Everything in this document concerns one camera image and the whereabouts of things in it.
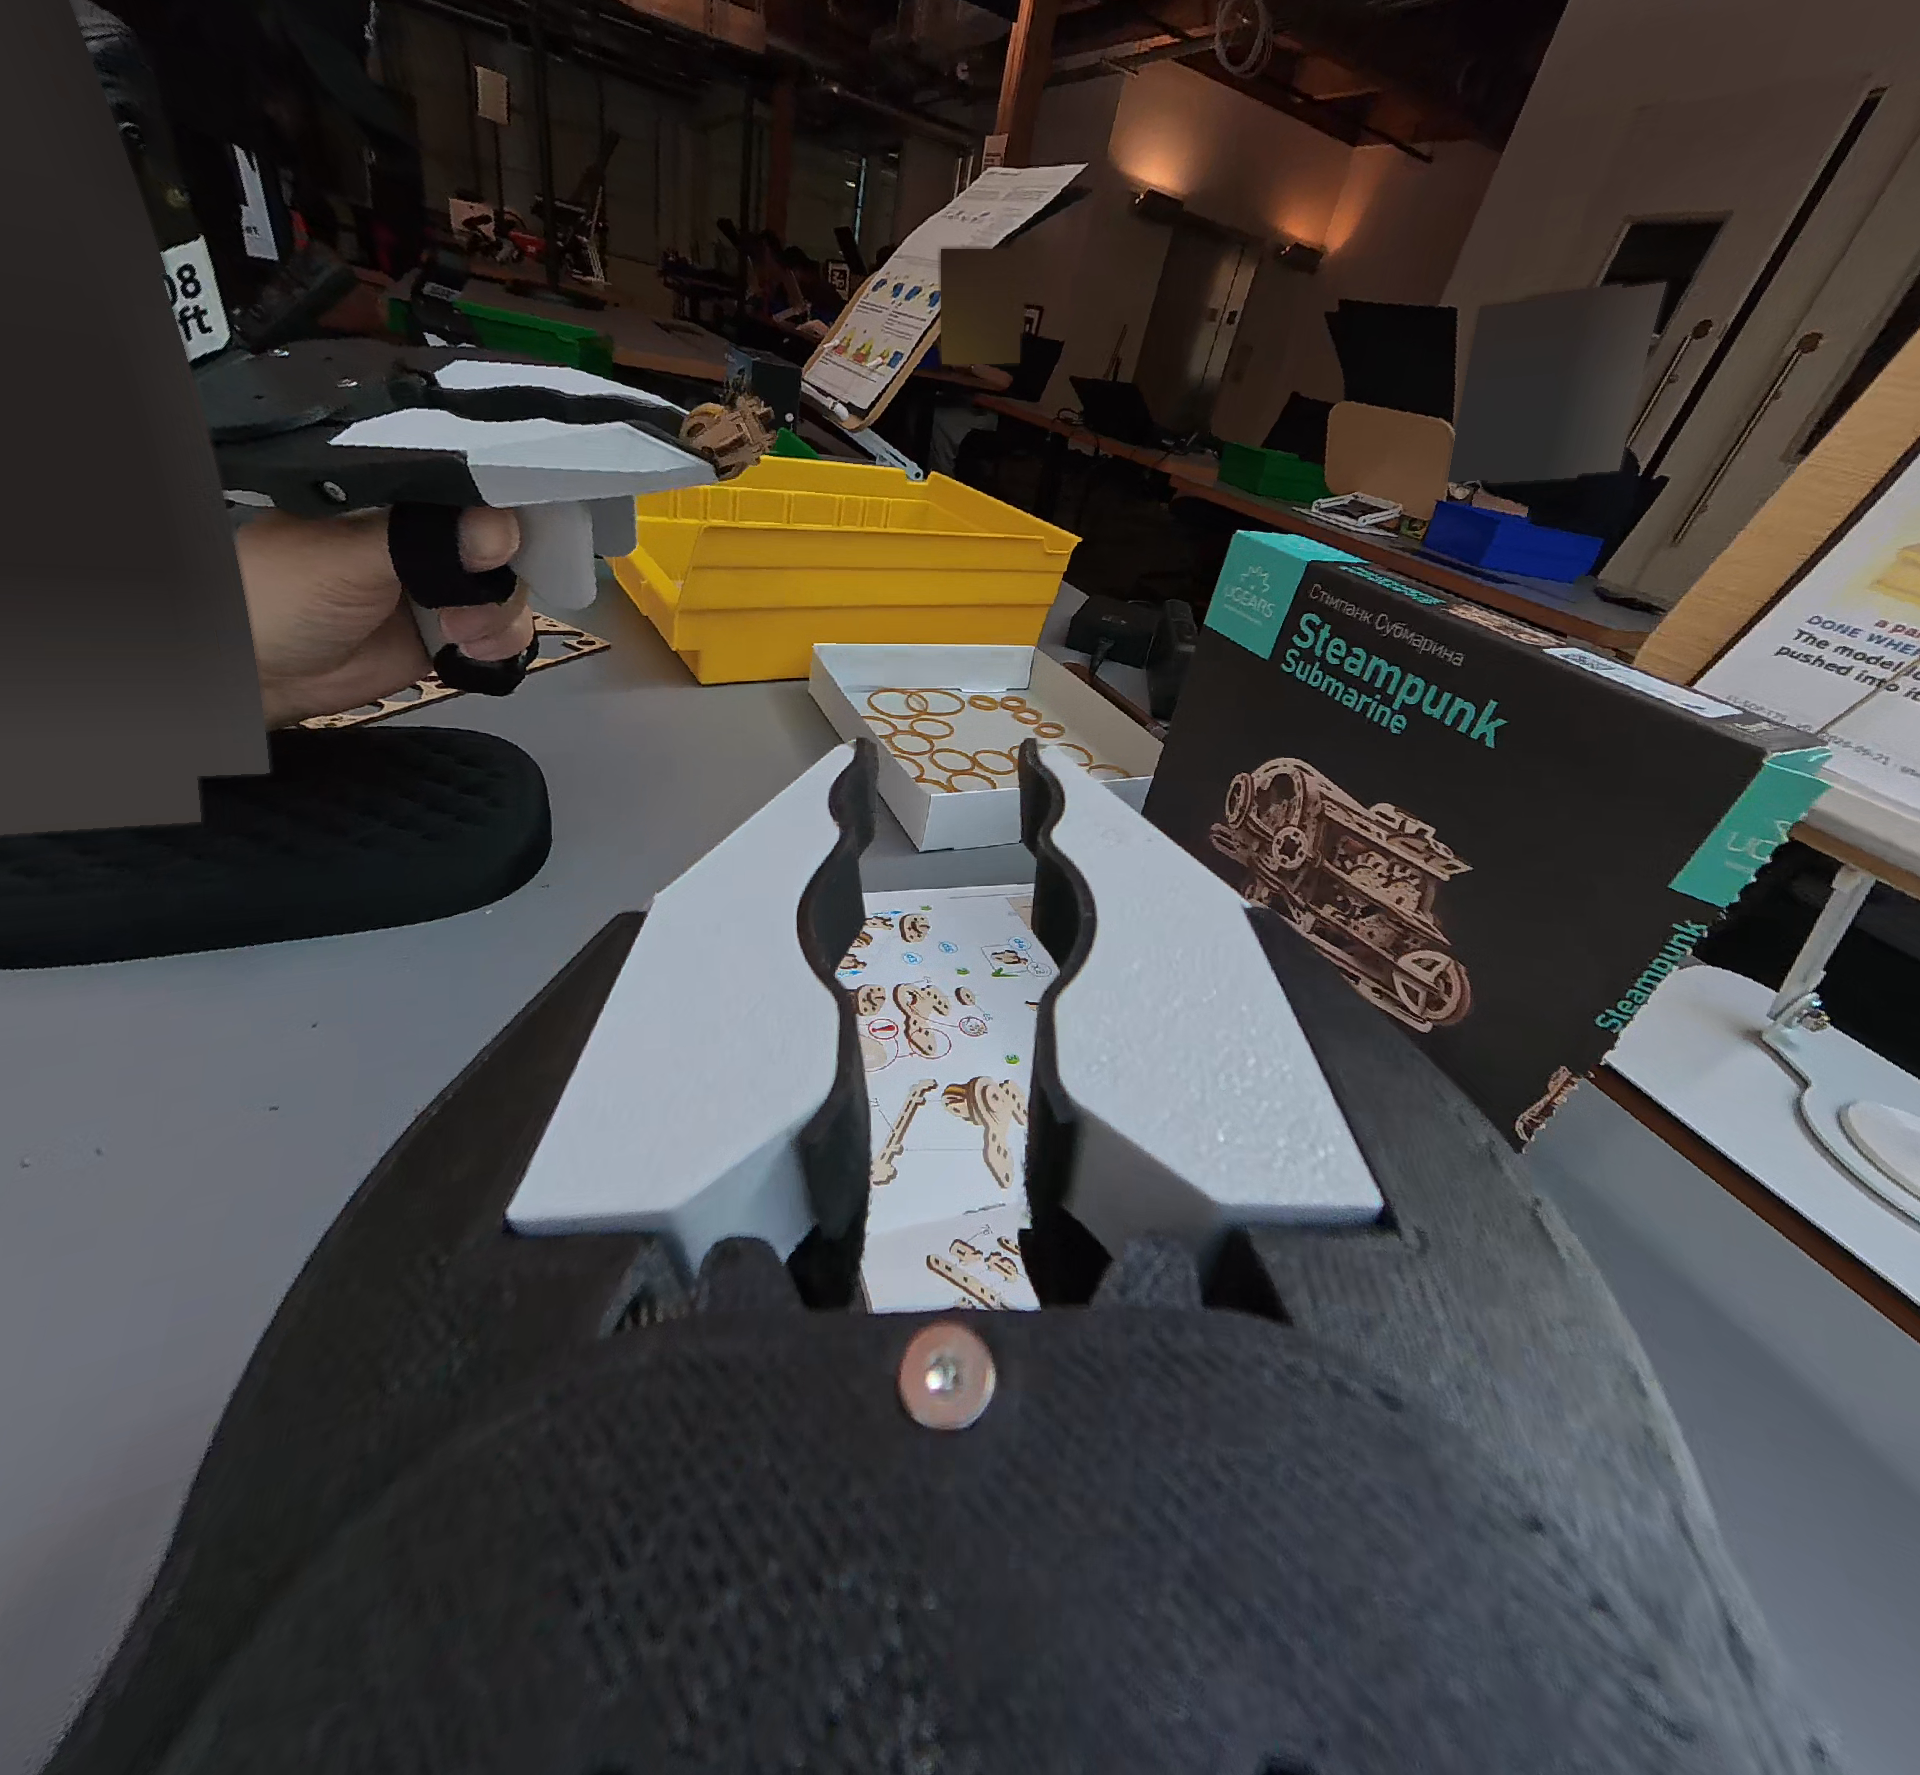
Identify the small dark printed box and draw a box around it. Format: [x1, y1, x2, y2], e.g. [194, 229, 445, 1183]
[726, 356, 808, 444]

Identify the grey desk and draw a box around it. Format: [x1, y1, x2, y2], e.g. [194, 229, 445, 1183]
[0, 558, 1920, 1775]

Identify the black mesh wrist rest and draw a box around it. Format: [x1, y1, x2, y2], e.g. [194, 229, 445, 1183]
[0, 726, 555, 970]

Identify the yellow plastic bin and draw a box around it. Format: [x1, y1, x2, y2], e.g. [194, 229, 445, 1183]
[610, 455, 1085, 689]

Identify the printed instruction sheet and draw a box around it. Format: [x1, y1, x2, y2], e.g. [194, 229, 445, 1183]
[1696, 455, 1920, 787]

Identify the person's left hand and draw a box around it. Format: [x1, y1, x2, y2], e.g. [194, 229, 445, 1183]
[236, 506, 540, 728]

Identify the wooden cutout sheet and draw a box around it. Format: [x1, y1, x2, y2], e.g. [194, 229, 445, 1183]
[298, 611, 615, 731]

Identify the black device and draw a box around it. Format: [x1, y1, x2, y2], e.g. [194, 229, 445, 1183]
[1066, 594, 1203, 722]

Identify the tan chair back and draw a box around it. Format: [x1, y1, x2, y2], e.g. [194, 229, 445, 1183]
[1326, 402, 1456, 515]

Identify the illustrated instruction booklet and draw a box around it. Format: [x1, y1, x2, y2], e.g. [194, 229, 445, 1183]
[833, 882, 1052, 1313]

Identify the black model kit box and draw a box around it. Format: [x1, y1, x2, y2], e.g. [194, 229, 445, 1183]
[1141, 526, 1836, 1148]

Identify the blue plastic bin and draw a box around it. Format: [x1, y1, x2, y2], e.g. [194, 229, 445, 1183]
[1421, 500, 1607, 585]

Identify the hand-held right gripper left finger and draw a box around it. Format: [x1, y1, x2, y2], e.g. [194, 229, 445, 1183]
[503, 736, 879, 1310]

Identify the wooden document stand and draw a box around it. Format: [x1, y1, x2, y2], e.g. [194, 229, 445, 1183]
[800, 267, 951, 437]
[1594, 333, 1920, 1306]

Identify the instruction sheet stand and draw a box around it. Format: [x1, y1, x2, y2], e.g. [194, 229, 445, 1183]
[801, 162, 1091, 422]

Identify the wooden wheel assembly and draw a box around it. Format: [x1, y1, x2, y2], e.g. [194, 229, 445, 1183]
[679, 395, 782, 479]

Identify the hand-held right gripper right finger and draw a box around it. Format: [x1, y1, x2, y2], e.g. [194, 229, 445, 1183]
[1019, 736, 1389, 1308]

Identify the pile of tan rubber bands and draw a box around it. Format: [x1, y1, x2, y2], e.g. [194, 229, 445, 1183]
[863, 683, 1128, 794]

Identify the green plastic bin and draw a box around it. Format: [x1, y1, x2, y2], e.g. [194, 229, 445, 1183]
[1216, 444, 1333, 503]
[386, 297, 617, 373]

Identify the white cardboard tray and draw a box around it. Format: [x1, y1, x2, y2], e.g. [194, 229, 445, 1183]
[808, 643, 1164, 852]

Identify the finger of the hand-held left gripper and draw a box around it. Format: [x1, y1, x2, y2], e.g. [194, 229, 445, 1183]
[327, 402, 720, 513]
[393, 356, 692, 422]

